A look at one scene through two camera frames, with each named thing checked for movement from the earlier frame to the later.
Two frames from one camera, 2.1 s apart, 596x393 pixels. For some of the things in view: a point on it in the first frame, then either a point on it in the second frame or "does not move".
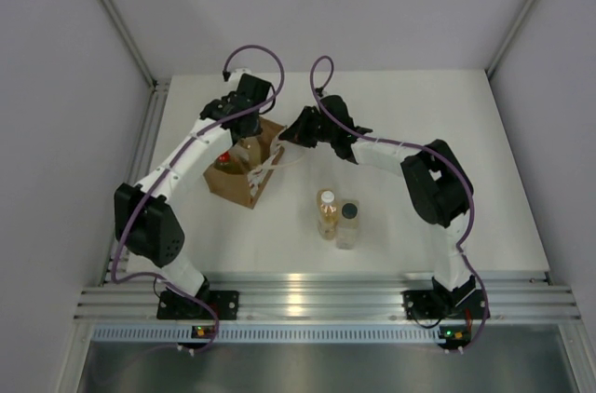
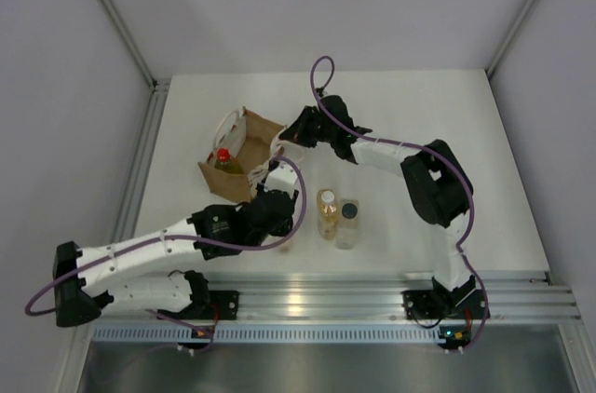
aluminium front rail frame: (323, 297) does not move
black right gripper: (298, 131) does not move
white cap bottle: (328, 213) does not move
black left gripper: (258, 131) to (284, 227)
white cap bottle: (251, 145) to (287, 247)
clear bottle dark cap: (347, 233) does not move
